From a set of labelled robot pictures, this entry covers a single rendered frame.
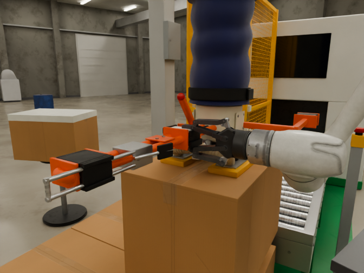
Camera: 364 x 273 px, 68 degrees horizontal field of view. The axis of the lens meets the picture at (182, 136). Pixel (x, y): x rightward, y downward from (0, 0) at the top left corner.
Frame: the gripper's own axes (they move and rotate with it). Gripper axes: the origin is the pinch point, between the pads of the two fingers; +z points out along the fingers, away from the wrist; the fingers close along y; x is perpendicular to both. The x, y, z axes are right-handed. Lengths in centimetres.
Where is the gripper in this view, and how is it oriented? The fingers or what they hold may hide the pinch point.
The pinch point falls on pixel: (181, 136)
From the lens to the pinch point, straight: 79.7
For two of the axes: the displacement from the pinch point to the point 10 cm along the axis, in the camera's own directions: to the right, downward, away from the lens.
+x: 5.1, -1.9, 8.4
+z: -8.6, -1.2, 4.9
